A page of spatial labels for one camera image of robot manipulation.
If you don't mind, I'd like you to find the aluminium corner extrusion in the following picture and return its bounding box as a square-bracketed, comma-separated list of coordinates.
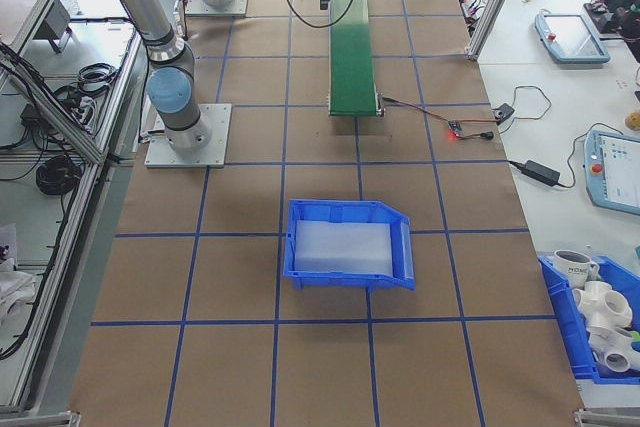
[0, 409, 81, 427]
[574, 407, 640, 427]

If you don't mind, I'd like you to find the coloured wire bundle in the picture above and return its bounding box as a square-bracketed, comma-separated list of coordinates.
[457, 0, 489, 38]

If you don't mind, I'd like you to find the grey blue teach pendant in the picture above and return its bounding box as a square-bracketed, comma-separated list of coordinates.
[582, 127, 640, 211]
[534, 11, 611, 66]

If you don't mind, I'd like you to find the black cable coil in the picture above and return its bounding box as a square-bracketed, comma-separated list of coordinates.
[34, 155, 84, 197]

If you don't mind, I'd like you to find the white PVC pipe fitting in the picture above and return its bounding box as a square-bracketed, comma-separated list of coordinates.
[587, 326, 640, 376]

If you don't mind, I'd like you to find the green belt conveyor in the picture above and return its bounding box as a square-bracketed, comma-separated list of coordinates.
[327, 0, 387, 120]

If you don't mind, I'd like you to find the aluminium profile post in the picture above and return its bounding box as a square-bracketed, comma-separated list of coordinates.
[467, 0, 529, 62]

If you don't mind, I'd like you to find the white printed mug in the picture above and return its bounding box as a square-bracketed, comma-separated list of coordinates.
[553, 249, 601, 288]

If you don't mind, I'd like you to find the grey metal box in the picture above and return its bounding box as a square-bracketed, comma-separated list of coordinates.
[32, 0, 76, 53]

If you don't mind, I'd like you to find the V-shaped metal bar frame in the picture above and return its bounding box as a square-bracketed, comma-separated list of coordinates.
[0, 0, 151, 413]

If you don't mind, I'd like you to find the red black conveyor wire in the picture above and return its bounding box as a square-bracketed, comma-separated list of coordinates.
[382, 94, 496, 142]

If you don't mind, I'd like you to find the black cable bundle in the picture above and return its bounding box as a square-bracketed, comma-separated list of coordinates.
[74, 64, 119, 93]

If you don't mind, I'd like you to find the white PVC cross fitting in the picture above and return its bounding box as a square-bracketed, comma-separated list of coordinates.
[572, 279, 634, 331]

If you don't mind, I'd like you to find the blue plastic parts crate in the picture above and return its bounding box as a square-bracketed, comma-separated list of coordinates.
[537, 251, 640, 384]

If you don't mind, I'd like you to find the blue open-front storage bin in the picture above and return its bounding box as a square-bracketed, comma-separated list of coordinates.
[282, 199, 417, 293]

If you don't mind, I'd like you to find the small black power adapter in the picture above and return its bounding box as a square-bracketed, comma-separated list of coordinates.
[522, 159, 562, 186]

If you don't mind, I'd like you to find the black electronics board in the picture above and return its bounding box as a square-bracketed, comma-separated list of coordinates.
[584, 0, 619, 36]

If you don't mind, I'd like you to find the white crumpled cloth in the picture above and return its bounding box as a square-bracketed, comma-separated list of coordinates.
[0, 224, 39, 328]

